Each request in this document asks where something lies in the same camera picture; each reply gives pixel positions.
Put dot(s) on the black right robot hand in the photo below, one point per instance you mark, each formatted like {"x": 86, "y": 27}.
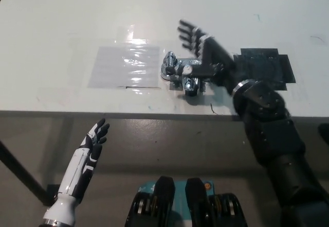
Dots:
{"x": 213, "y": 57}

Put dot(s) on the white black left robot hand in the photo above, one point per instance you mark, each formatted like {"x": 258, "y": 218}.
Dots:
{"x": 82, "y": 170}

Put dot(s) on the chrome faucet body with spout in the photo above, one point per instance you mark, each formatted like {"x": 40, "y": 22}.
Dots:
{"x": 190, "y": 84}

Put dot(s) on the black teal robot torso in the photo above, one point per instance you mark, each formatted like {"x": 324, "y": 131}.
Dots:
{"x": 185, "y": 206}

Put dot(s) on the black tape patch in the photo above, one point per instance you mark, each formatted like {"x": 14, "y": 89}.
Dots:
{"x": 267, "y": 66}

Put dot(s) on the black diagonal table leg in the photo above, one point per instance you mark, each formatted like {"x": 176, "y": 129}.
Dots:
{"x": 24, "y": 175}

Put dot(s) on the clear plastic tape patch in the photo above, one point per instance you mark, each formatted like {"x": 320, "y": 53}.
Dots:
{"x": 124, "y": 67}

